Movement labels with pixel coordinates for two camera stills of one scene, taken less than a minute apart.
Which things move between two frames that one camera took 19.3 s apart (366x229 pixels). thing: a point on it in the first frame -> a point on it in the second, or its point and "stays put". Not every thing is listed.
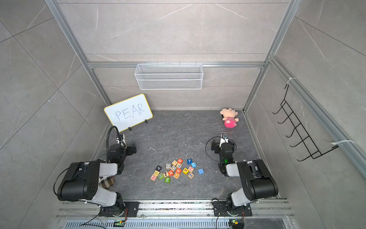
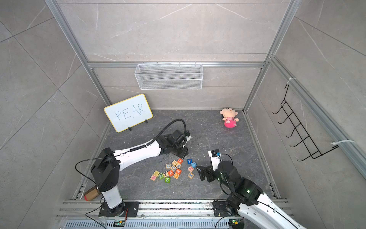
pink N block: (153, 177) stays put
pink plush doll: (229, 118) stays put
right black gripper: (216, 146) -> (203, 174)
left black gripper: (129, 149) -> (185, 153)
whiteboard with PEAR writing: (127, 113) stays put
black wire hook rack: (315, 152) stays put
